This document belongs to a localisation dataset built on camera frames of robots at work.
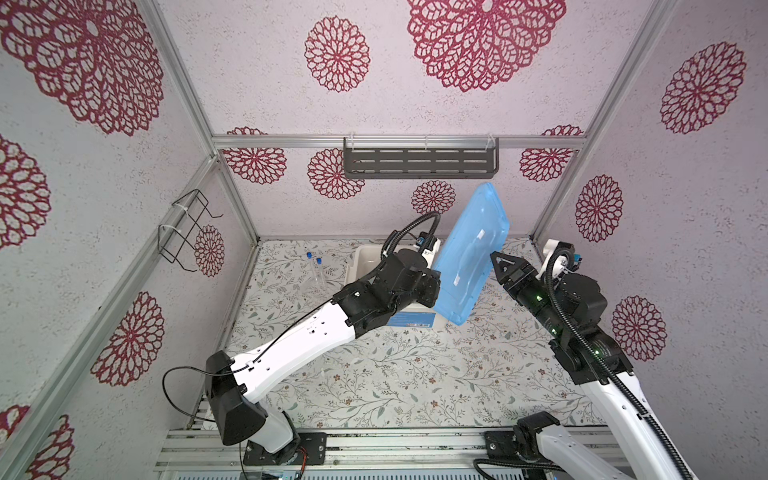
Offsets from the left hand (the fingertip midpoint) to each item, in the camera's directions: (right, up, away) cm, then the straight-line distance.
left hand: (433, 276), depth 70 cm
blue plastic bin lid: (+13, +12, +6) cm, 18 cm away
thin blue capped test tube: (-36, +1, +41) cm, 54 cm away
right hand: (+12, +5, -7) cm, 15 cm away
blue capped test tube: (-40, +2, +46) cm, 62 cm away
